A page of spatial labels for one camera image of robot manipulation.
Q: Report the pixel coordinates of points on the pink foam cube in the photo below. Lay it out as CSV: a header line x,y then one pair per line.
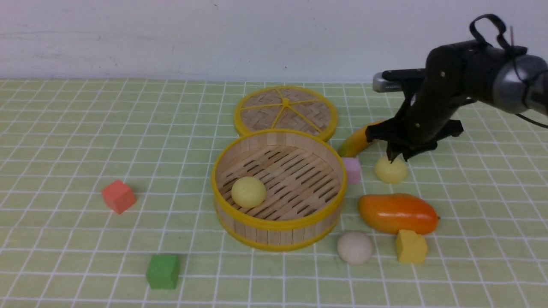
x,y
353,169

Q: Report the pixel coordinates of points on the yellow plastic banana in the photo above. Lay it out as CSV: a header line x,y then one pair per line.
x,y
356,142

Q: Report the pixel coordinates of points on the green checked tablecloth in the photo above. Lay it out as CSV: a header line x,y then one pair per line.
x,y
63,141

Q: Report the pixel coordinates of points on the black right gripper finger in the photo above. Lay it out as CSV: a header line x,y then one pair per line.
x,y
393,150
409,151

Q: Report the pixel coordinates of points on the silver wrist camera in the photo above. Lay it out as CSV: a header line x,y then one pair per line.
x,y
392,81

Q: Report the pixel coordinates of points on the orange plastic mango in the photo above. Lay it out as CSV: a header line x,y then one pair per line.
x,y
390,213

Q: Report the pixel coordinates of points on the green foam cube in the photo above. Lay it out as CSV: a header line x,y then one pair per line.
x,y
163,271

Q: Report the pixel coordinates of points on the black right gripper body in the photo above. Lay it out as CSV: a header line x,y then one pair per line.
x,y
430,100

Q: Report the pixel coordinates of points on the white bun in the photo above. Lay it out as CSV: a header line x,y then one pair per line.
x,y
355,247

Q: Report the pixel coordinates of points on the pale yellow bun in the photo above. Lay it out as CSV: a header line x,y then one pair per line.
x,y
248,192

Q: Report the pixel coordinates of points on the woven bamboo steamer lid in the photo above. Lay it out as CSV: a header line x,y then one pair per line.
x,y
286,107

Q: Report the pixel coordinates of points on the red foam cube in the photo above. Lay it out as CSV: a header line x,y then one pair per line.
x,y
118,196

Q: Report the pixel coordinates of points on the light yellow bun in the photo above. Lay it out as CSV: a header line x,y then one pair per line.
x,y
390,171

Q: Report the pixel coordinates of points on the bamboo steamer tray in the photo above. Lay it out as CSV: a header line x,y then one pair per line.
x,y
305,181

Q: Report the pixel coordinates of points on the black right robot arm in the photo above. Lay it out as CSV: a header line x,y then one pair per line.
x,y
505,77

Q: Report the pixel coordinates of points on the yellow foam cube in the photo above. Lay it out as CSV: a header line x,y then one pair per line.
x,y
410,247

